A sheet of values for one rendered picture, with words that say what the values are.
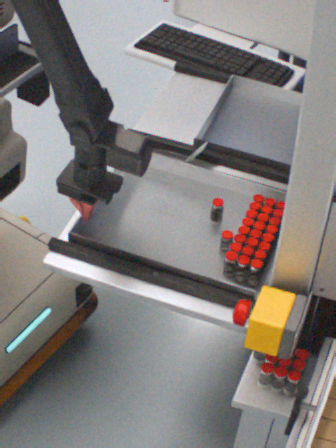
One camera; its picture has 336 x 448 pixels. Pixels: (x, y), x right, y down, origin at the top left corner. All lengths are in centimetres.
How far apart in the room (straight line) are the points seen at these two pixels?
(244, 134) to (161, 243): 37
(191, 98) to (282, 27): 43
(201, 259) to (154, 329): 104
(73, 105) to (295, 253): 40
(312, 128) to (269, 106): 78
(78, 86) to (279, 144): 61
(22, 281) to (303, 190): 126
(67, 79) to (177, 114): 59
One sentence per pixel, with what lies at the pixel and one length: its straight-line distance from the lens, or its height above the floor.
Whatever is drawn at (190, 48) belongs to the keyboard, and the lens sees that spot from 210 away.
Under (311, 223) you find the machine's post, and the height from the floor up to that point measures 115.
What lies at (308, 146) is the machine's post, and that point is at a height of 128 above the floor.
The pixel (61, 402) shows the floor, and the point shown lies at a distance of 231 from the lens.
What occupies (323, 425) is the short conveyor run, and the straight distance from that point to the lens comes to 120.
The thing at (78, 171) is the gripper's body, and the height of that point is 103.
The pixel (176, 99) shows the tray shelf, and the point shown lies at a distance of 181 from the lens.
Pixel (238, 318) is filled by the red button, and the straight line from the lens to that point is 120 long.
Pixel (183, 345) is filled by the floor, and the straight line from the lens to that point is 243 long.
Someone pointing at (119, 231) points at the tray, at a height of 88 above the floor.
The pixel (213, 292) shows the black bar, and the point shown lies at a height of 90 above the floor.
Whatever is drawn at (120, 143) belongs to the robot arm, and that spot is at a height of 111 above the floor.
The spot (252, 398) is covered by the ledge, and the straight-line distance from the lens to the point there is 127.
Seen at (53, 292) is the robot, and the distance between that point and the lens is 221.
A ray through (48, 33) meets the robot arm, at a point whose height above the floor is 135.
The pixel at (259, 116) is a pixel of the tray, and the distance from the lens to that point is 178.
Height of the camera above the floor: 192
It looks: 44 degrees down
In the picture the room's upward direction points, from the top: 3 degrees clockwise
